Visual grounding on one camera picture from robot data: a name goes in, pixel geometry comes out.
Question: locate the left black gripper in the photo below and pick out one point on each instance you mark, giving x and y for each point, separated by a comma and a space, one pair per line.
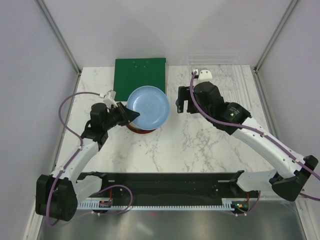
127, 115

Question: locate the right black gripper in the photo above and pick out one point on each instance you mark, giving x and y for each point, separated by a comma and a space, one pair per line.
183, 94

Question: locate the dark red plate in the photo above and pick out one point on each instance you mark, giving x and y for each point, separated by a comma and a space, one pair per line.
132, 127

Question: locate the blue plate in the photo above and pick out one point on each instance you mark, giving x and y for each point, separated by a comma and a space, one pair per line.
152, 105

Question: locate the red and teal floral plate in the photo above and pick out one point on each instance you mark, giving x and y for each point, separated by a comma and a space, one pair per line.
143, 132

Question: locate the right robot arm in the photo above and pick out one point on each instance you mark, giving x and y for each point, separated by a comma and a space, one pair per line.
290, 171

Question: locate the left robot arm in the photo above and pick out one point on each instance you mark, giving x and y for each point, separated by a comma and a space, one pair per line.
59, 193

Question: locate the clear dish rack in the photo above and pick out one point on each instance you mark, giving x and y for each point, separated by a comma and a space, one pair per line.
227, 74

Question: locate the green board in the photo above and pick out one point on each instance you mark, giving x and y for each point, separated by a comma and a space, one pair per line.
132, 73

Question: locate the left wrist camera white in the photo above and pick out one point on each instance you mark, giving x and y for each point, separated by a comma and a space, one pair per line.
109, 98

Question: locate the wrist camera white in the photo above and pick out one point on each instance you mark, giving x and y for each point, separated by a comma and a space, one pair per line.
202, 75
109, 98

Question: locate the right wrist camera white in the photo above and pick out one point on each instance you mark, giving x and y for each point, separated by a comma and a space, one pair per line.
202, 75

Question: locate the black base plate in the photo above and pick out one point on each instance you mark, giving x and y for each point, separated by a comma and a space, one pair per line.
145, 189

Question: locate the left aluminium frame post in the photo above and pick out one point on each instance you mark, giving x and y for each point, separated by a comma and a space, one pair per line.
58, 35

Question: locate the aluminium frame post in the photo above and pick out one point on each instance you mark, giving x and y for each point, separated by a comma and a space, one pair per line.
276, 33
58, 35

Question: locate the white cable duct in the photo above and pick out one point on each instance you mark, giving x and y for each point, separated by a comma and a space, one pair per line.
97, 204

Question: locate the right aluminium frame post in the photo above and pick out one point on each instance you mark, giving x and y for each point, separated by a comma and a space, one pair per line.
276, 33

